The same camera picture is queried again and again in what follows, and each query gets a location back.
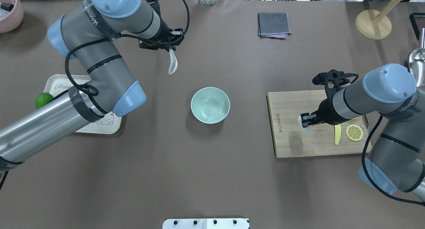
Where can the pink bowl with ice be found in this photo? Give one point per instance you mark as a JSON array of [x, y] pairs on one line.
[[10, 20]]

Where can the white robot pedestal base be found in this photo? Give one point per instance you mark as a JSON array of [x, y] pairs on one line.
[[207, 223]]

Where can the grey folded cloth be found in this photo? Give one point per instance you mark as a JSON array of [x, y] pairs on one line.
[[273, 25]]

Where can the cream rabbit tray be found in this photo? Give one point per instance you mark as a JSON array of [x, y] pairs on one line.
[[107, 125]]

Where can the wooden mug tree stand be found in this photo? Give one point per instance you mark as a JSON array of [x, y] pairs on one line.
[[375, 24]]

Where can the metal scoop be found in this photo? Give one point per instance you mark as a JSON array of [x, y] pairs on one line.
[[417, 61]]

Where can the yellow plastic knife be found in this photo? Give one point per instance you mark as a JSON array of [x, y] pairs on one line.
[[337, 134]]

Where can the green lime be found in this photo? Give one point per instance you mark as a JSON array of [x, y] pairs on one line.
[[43, 99]]

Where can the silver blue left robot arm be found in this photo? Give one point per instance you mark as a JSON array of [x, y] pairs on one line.
[[100, 80]]

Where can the wooden cutting board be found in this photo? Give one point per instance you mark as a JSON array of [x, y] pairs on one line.
[[288, 138]]

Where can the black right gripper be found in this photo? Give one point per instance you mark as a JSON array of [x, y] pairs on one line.
[[326, 112]]

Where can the white ceramic spoon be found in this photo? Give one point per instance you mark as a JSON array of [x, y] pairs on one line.
[[173, 61]]

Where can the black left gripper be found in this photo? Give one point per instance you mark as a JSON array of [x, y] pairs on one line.
[[163, 32]]

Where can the mint green bowl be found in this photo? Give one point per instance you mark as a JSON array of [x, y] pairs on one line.
[[210, 105]]

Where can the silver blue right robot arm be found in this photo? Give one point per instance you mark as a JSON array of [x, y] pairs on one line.
[[392, 166]]

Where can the lemon slice single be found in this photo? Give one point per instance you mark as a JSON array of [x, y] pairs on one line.
[[354, 132]]

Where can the metal rod black tip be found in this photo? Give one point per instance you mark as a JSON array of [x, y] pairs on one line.
[[7, 7]]

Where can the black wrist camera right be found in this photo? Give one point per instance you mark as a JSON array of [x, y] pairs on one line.
[[334, 80]]

